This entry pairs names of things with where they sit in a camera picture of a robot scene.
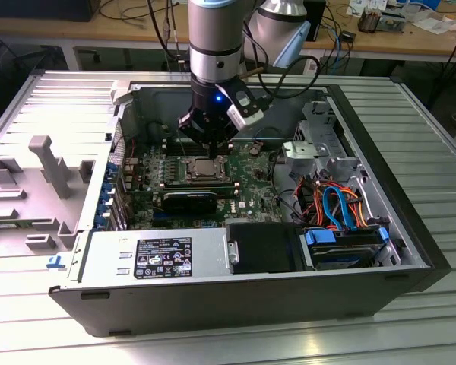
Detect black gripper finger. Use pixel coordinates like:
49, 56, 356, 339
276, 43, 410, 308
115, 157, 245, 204
178, 109, 214, 159
212, 113, 239, 159

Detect silver CPU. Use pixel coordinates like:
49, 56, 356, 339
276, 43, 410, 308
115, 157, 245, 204
192, 159, 218, 176

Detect metal socket cover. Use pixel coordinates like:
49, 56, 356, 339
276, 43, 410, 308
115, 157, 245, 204
182, 155, 229, 179

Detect black RAM slot bank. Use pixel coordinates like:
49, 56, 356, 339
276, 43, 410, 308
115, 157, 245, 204
161, 181, 240, 195
162, 136, 235, 156

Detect CPU socket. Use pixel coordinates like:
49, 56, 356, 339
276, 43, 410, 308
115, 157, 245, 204
180, 154, 230, 180

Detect green motherboard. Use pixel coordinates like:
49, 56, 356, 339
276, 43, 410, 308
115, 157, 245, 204
123, 138, 290, 231

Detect black graphics card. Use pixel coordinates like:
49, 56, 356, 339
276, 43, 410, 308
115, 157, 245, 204
161, 189, 218, 216

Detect silver drive cage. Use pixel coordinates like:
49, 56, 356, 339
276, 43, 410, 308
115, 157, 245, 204
294, 99, 362, 183

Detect grey power supply unit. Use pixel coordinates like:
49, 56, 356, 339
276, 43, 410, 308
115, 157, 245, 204
68, 227, 231, 284

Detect tall black box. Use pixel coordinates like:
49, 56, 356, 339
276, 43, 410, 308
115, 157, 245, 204
306, 0, 328, 43

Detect grey parts rack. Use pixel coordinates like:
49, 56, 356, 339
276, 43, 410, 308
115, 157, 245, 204
0, 135, 98, 259

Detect hard disk in blue carrier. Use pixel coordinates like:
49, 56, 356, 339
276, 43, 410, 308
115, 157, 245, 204
299, 226, 391, 271

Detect black open PC case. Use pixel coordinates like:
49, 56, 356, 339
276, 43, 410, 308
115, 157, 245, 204
47, 78, 452, 338

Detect brown metal heatsink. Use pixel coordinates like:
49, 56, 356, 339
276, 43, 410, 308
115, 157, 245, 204
356, 9, 383, 34

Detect black computer case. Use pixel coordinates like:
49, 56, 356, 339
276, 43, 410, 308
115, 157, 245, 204
0, 0, 100, 22

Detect wooden desk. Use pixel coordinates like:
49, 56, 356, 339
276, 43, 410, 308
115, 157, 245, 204
0, 0, 456, 73

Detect silver metal component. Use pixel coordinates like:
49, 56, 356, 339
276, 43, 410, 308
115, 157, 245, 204
379, 10, 407, 32

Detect white paper sheets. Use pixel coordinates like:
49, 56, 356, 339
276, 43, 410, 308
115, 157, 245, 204
410, 9, 456, 36

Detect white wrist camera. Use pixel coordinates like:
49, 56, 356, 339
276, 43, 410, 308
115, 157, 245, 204
226, 81, 268, 132

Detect black round cable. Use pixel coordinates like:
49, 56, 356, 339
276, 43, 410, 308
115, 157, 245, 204
271, 150, 303, 224

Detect silver metal bracket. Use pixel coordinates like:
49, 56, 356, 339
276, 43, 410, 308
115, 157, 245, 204
280, 140, 322, 179

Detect orange wire bundle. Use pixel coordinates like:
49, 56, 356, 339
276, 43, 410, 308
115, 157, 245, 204
312, 182, 369, 229

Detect blue data wire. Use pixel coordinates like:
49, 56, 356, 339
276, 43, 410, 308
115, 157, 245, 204
321, 183, 362, 233

